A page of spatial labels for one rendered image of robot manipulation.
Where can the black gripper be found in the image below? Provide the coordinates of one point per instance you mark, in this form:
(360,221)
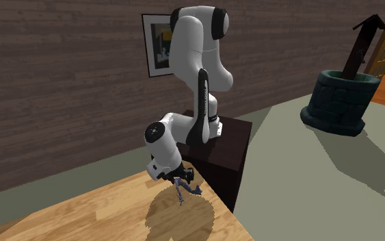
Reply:
(182,173)

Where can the blue grey thin figure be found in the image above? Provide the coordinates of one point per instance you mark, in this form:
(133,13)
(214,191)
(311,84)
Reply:
(178,187)

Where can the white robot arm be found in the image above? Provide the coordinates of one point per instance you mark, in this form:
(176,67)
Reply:
(192,56)

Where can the dark robot stand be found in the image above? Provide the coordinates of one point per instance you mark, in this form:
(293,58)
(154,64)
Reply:
(225,157)

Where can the dark green stone well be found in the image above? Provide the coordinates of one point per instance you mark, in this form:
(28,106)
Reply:
(340,100)

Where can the framed wall picture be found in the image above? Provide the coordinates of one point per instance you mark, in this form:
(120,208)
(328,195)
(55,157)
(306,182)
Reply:
(157,46)

